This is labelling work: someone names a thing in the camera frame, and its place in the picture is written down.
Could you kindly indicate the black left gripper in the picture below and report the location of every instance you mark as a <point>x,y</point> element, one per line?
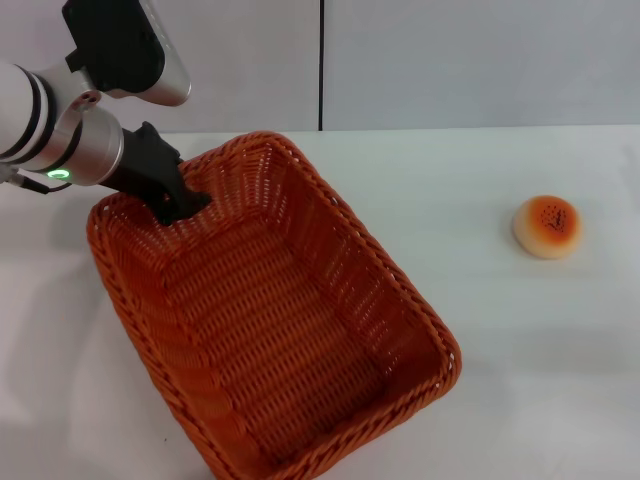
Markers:
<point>147,162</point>

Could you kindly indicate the orange woven plastic basket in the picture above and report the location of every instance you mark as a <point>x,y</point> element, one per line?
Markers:
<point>280,325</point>

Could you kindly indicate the round toasted bread bun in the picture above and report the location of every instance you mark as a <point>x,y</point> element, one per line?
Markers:
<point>547,227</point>

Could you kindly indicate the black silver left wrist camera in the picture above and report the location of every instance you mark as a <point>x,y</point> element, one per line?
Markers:
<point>130,50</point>

